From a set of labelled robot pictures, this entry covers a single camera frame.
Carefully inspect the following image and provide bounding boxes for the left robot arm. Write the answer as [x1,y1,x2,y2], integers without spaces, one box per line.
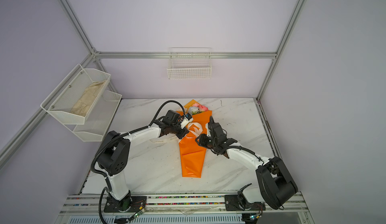
[90,110,193,201]

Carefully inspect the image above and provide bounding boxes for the beige cloth in basket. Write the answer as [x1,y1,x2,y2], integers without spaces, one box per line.
[70,80,106,117]

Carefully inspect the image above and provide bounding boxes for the white wire wall basket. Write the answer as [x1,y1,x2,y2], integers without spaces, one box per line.
[167,47,212,80]

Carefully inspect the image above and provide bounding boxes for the white fake rose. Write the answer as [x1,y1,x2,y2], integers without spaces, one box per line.
[188,106,201,115]

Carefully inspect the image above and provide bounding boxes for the black corrugated cable left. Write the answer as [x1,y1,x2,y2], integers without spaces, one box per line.
[90,100,186,224]

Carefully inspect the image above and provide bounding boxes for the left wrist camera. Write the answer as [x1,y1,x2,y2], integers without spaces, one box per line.
[180,113,193,129]

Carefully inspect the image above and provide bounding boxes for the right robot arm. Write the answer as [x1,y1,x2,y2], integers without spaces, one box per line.
[195,116,299,210]

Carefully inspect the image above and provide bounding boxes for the lower white mesh shelf basket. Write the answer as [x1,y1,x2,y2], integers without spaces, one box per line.
[72,90,122,142]

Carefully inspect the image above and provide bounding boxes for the pink fake rose spray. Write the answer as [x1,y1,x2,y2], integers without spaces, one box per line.
[193,103,209,112]

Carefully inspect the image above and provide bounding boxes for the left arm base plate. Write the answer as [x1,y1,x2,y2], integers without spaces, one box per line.
[103,194,147,213]

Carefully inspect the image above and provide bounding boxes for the upper white mesh shelf basket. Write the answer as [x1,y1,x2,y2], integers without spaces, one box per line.
[40,64,111,125]

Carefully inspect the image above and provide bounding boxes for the orange wrapping paper sheet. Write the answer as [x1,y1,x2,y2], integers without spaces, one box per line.
[179,100,212,178]

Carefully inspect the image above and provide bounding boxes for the white mesh shelf basket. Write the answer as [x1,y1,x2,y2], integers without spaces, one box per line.
[72,90,122,142]
[40,64,111,125]

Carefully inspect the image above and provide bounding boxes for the white string ribbon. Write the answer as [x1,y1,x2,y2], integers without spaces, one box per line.
[150,122,204,143]

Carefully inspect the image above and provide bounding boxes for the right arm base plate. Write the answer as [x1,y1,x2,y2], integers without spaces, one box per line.
[224,194,266,211]

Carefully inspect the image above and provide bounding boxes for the aluminium rail front frame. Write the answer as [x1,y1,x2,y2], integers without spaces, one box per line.
[55,193,314,224]

